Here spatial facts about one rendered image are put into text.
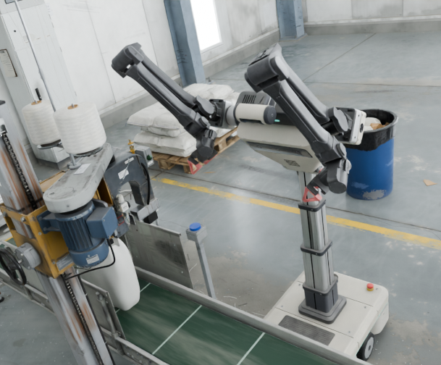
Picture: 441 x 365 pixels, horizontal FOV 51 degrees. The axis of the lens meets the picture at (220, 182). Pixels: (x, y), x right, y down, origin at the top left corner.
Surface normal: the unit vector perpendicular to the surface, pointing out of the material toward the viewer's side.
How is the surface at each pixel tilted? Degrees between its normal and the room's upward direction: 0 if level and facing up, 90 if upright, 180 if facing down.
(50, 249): 90
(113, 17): 90
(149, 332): 0
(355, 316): 0
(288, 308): 0
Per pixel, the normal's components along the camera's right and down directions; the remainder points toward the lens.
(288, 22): -0.61, 0.46
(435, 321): -0.18, -0.87
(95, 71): 0.77, 0.16
